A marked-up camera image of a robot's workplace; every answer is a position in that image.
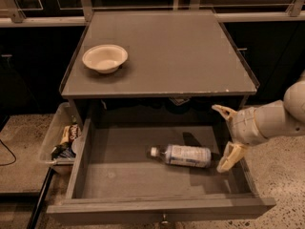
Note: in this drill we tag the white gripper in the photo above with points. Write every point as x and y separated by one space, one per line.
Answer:
244 125

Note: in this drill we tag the blue plastic water bottle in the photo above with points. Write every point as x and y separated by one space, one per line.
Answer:
179 155

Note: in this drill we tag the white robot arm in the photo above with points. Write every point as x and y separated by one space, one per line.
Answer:
256 125

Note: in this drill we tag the grey open top drawer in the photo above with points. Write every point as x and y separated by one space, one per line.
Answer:
114 181

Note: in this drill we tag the grey cabinet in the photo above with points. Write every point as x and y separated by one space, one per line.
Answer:
171 53

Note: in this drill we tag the white paper bowl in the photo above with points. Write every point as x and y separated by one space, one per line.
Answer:
105 58

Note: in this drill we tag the snack bag in bin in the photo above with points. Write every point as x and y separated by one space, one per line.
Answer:
70 134

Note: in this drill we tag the dark packet in bin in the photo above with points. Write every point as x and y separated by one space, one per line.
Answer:
63 150

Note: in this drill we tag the clear plastic storage bin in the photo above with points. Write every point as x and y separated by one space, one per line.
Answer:
62 118

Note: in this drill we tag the metal railing frame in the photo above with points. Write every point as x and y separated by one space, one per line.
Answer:
50 12

